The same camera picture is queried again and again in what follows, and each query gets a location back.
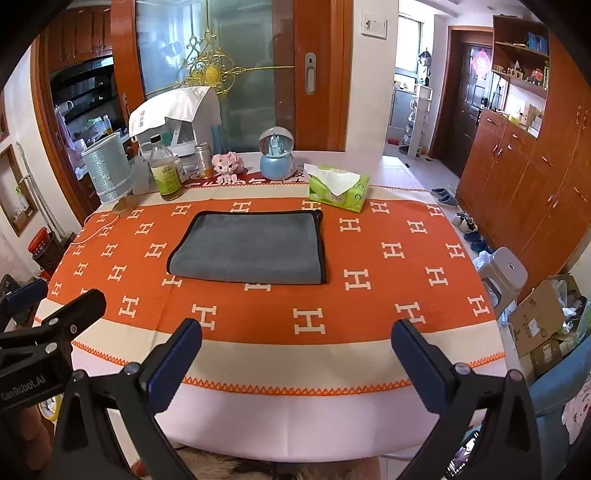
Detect green tissue box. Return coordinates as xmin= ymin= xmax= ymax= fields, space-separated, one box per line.
xmin=308 ymin=164 xmax=371 ymax=213

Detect silver waste bin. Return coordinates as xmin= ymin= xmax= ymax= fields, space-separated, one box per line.
xmin=81 ymin=133 xmax=134 ymax=205

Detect white cloth cover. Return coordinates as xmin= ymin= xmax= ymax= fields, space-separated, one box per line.
xmin=129 ymin=86 xmax=222 ymax=134

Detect smartphone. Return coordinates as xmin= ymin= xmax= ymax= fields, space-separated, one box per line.
xmin=444 ymin=428 xmax=484 ymax=480

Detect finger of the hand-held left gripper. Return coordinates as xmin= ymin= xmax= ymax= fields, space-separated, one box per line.
xmin=0 ymin=278 xmax=49 ymax=331
xmin=0 ymin=288 xmax=108 ymax=366

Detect translucent plastic bottle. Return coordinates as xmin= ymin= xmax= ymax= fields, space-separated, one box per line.
xmin=131 ymin=154 xmax=153 ymax=195

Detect small cardboard box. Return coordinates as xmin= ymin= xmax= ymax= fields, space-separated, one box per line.
xmin=526 ymin=336 xmax=579 ymax=376

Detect red door decoration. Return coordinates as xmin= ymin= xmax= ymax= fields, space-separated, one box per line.
xmin=471 ymin=46 xmax=491 ymax=82

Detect red plastic stool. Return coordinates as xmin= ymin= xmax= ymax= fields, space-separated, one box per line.
xmin=28 ymin=227 xmax=62 ymax=274

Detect wooden glass sliding door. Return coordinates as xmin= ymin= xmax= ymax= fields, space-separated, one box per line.
xmin=111 ymin=0 xmax=354 ymax=154

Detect wooden wall frame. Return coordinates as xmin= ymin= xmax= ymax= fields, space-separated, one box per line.
xmin=0 ymin=144 xmax=40 ymax=237

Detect white shoe rack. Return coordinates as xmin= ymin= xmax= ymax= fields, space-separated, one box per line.
xmin=401 ymin=84 xmax=433 ymax=158

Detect white light switch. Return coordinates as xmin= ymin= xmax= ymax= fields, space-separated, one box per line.
xmin=361 ymin=14 xmax=387 ymax=38

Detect pink block toy figure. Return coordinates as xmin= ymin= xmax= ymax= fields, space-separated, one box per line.
xmin=211 ymin=152 xmax=247 ymax=184

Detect blue snow globe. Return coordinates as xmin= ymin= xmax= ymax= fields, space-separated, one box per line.
xmin=259 ymin=127 xmax=296 ymax=180

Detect orange patterned table blanket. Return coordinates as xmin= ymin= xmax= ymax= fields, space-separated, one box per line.
xmin=33 ymin=181 xmax=507 ymax=398

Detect grey plastic stool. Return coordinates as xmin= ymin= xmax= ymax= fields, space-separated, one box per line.
xmin=475 ymin=247 xmax=528 ymax=320

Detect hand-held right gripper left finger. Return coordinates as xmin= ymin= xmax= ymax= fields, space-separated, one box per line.
xmin=54 ymin=318 xmax=204 ymax=480

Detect pair of white shoes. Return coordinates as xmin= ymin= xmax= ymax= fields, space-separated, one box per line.
xmin=452 ymin=211 xmax=479 ymax=233

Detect wooden wall cabinet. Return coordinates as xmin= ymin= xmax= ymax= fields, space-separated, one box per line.
xmin=455 ymin=14 xmax=591 ymax=298

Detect wooden kitchen cabinets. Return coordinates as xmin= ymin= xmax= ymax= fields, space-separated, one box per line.
xmin=45 ymin=4 xmax=114 ymax=73

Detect grey towel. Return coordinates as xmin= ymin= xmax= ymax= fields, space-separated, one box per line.
xmin=167 ymin=209 xmax=328 ymax=285

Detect white countertop appliance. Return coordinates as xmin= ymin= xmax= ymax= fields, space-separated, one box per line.
xmin=129 ymin=85 xmax=223 ymax=160

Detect white cable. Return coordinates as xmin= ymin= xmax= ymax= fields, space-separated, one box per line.
xmin=73 ymin=217 xmax=122 ymax=246

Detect pair of blue shoes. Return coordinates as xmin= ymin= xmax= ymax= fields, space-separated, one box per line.
xmin=464 ymin=231 xmax=496 ymax=256

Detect glass bottle yellow label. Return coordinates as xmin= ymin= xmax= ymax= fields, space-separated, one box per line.
xmin=148 ymin=134 xmax=184 ymax=201

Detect large cardboard box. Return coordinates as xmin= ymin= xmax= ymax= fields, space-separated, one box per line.
xmin=508 ymin=276 xmax=583 ymax=360

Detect small silver-capped jar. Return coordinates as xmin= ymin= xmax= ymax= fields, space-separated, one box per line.
xmin=194 ymin=143 xmax=215 ymax=180

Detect gold door ornament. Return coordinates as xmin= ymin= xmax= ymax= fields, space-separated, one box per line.
xmin=178 ymin=28 xmax=296 ymax=96

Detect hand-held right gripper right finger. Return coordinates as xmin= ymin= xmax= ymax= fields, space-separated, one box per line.
xmin=390 ymin=318 xmax=543 ymax=480

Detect blue chair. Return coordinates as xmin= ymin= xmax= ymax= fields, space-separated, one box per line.
xmin=525 ymin=354 xmax=591 ymax=464

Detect dark entrance door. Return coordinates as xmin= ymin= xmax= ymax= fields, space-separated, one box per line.
xmin=455 ymin=43 xmax=493 ymax=179

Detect pair of grey slippers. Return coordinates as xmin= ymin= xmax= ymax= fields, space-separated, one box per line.
xmin=431 ymin=185 xmax=459 ymax=208

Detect silver door handle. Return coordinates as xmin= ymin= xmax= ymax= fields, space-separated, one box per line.
xmin=304 ymin=52 xmax=317 ymax=96

